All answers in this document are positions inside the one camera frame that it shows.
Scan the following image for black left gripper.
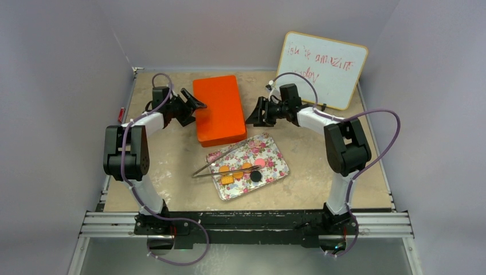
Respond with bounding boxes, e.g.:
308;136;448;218
167;90;206;127

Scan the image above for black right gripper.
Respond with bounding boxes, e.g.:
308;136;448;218
246;96;289;128

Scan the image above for orange box lid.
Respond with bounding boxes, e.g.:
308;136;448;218
193;75;247;147

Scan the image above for metal serving tongs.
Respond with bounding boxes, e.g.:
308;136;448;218
191;139;261;179

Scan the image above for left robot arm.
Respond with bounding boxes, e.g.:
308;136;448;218
103;87;207;234

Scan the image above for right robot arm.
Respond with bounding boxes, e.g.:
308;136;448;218
245;84;372;233

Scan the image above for floral serving tray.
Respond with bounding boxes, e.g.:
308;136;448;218
205;133;290;201

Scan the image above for pink round cookie middle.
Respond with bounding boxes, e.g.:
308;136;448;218
254;158;266;168

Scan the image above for black round cookie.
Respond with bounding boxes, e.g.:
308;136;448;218
250;170;262;182

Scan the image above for round orange cookie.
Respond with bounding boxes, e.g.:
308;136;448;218
218;165;230;172

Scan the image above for orange cookie lower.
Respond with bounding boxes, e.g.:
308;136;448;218
233;172;244;179

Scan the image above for square orange biscuit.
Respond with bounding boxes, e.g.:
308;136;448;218
221;175;234;185

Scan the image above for white dry-erase board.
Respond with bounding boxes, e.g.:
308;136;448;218
274;32;369;110

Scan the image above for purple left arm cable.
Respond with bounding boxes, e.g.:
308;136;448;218
120;73;211;267

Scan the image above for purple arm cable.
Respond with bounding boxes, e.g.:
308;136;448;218
271;72;402;258
120;73;211;267

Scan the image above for red wall clip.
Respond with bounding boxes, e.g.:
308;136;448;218
117;107;125;124

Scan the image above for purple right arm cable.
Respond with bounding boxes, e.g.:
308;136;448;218
271;72;402;258

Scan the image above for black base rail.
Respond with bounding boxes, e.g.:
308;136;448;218
134;206;358;252

